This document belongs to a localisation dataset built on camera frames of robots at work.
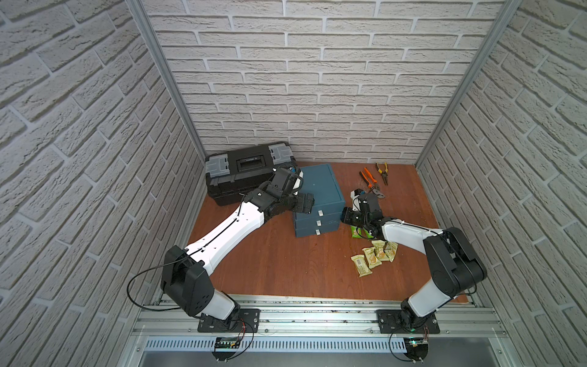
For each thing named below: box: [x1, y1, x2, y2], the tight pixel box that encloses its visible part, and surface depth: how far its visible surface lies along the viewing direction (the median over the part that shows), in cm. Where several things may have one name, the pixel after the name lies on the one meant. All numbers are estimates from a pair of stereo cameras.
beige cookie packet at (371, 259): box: [361, 246, 383, 270], surface depth 88 cm
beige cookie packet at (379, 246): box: [371, 240, 390, 262], surface depth 89 cm
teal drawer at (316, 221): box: [295, 212, 343, 230], surface depth 87 cm
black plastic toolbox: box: [204, 141, 298, 207], surface depth 97 cm
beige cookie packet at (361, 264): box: [350, 253, 373, 278], surface depth 87 cm
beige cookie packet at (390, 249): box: [382, 240, 399, 263], surface depth 89 cm
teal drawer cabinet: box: [294, 163, 346, 238], surface depth 85 cm
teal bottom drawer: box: [295, 222, 341, 238], surface depth 92 cm
